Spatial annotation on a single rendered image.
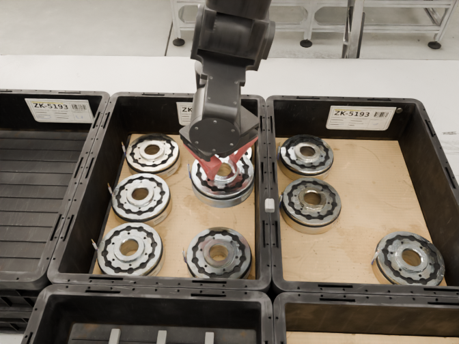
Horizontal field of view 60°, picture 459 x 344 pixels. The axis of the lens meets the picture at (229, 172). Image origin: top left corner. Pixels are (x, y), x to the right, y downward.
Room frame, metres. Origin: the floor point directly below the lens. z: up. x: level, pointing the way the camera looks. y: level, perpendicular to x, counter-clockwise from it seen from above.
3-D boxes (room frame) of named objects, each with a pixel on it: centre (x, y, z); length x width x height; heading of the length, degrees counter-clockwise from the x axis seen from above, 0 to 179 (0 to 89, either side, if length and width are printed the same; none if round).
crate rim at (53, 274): (0.42, 0.09, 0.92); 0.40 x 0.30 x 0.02; 178
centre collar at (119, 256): (0.31, 0.16, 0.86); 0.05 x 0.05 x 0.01
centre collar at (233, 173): (0.41, 0.01, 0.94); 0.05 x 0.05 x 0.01
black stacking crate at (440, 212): (0.41, -0.21, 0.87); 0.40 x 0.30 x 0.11; 178
